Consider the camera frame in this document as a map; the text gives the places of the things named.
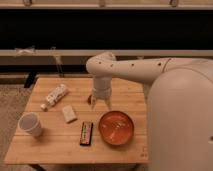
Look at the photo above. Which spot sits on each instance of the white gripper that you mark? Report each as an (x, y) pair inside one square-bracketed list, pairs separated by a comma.
[(101, 90)]

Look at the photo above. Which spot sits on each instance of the orange ceramic bowl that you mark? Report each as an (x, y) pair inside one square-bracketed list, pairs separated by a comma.
[(116, 128)]

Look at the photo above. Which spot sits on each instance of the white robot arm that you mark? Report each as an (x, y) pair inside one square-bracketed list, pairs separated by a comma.
[(103, 67)]

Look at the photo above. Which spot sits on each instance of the dark candy bar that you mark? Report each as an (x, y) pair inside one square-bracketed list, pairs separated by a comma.
[(86, 133)]

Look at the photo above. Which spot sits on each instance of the white soap bar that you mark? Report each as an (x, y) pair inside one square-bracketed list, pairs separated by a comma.
[(69, 114)]

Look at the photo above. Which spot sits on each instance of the white plastic bottle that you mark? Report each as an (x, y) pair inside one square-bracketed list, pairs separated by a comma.
[(54, 96)]

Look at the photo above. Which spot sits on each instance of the wooden table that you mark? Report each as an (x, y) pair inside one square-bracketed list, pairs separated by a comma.
[(59, 143)]

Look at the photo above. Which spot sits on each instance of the translucent plastic cup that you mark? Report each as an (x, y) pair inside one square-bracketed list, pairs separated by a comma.
[(30, 124)]

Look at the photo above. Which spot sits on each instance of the white robot body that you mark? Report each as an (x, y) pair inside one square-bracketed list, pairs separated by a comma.
[(180, 119)]

